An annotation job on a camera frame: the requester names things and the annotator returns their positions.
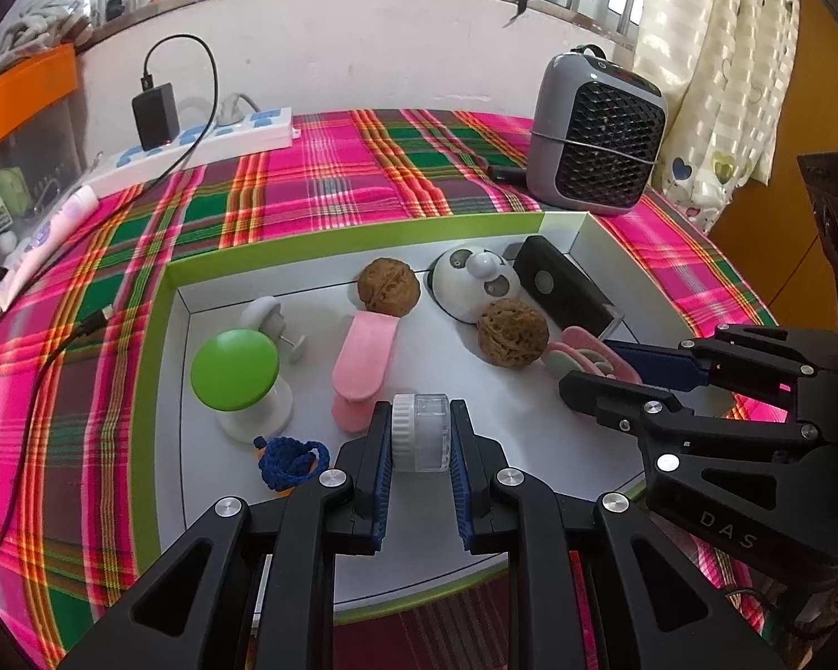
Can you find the black heater plug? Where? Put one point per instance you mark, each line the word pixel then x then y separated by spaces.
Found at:
pixel 506 173

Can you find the pink and white tube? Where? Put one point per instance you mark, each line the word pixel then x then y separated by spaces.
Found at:
pixel 56 230

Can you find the large pink clip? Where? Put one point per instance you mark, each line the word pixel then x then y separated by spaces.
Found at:
pixel 363 356

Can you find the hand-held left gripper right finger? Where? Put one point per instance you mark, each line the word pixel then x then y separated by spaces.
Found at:
pixel 463 481

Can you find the pink and green plaid cloth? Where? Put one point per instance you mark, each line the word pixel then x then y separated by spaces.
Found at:
pixel 321 181

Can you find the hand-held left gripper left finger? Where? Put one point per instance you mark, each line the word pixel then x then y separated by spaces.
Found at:
pixel 380 481

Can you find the blue knitted toy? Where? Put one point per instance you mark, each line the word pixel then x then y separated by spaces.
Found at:
pixel 286 464

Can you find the cream heart-print curtain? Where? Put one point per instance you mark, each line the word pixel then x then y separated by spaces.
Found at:
pixel 712 70

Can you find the white panda gadget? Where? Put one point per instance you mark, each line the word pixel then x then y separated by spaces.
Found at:
pixel 461 286

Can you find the grey and white round gadget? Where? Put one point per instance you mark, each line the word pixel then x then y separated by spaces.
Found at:
pixel 265 317

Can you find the dark brown walnut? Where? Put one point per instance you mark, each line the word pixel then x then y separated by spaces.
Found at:
pixel 513 333

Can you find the green and white mushroom gadget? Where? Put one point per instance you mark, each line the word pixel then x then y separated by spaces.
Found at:
pixel 234 370

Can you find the white power strip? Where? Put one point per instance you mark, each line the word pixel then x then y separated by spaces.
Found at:
pixel 251 129

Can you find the grey space heater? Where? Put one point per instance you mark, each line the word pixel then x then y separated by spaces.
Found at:
pixel 600 132

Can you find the small pink clip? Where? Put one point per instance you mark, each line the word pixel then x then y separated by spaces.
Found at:
pixel 579 345

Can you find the white and clear jar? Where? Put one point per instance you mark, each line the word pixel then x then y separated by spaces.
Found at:
pixel 426 433

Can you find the brown wooden door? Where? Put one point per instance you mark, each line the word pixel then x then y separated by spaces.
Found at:
pixel 817 84

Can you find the clear container with orange lid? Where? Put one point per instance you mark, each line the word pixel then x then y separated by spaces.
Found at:
pixel 21 94

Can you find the black charger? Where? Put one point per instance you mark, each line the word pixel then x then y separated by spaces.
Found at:
pixel 155 115

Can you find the green and white cardboard box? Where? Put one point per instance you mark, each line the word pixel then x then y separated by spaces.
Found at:
pixel 314 391

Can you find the light brown walnut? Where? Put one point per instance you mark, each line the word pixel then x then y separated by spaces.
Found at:
pixel 389 287

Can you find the black bike light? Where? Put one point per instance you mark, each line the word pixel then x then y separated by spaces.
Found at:
pixel 559 286

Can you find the small white bottle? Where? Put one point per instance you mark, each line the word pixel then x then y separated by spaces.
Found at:
pixel 3 244

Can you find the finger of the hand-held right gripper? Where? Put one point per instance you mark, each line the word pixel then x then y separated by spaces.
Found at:
pixel 614 401
pixel 663 365

